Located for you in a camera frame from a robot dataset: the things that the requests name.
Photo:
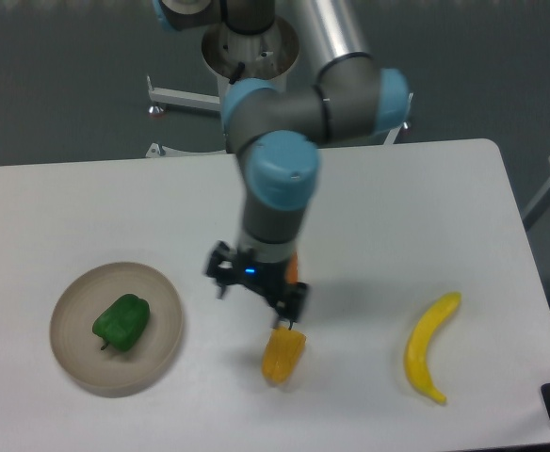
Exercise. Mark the yellow bell pepper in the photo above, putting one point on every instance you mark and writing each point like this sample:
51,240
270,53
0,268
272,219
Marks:
282,353

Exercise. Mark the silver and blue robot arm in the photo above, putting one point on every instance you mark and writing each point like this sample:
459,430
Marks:
290,89

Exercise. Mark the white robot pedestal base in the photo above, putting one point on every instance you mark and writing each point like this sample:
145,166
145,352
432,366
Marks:
351,96

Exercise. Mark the green bell pepper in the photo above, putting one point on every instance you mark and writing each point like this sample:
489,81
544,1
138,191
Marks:
123,322

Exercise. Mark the yellow banana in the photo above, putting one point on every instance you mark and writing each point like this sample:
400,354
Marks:
415,357

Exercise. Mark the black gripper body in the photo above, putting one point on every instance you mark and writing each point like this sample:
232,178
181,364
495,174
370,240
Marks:
267,279

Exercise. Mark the beige round plate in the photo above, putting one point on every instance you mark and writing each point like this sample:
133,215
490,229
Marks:
93,361

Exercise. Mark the triangular toasted bread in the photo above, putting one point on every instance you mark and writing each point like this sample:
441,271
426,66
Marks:
292,270

